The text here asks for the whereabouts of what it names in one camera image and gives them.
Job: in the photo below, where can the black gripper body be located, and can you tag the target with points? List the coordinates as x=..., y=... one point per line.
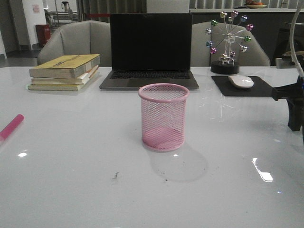
x=294, y=95

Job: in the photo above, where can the pink highlighter pen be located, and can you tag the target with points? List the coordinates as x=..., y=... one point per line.
x=6, y=132

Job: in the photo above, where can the pink mesh pen holder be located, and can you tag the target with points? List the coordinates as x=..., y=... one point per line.
x=163, y=109

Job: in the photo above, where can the black mouse pad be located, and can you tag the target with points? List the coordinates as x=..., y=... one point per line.
x=259, y=89

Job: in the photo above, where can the white computer mouse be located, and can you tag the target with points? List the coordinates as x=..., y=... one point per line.
x=240, y=81

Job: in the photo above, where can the right grey armchair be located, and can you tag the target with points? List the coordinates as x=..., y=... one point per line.
x=200, y=56

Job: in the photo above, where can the grey armchair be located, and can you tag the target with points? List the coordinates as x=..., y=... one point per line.
x=87, y=37
x=200, y=56

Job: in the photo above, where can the ferris wheel desk ornament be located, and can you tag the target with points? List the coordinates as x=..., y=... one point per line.
x=227, y=36

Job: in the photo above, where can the fruit bowl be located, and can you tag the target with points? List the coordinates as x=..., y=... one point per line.
x=254, y=4

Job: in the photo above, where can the grey laptop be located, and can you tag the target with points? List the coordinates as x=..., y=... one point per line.
x=150, y=48

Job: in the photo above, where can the middle book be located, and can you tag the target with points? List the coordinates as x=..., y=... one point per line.
x=81, y=80

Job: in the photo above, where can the left grey armchair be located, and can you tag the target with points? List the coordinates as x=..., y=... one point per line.
x=87, y=37

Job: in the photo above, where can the bottom book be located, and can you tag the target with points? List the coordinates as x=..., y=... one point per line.
x=55, y=87

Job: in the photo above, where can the top yellow book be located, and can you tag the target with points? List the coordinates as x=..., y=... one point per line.
x=66, y=67

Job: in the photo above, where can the red bin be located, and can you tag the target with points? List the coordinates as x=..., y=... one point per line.
x=43, y=34

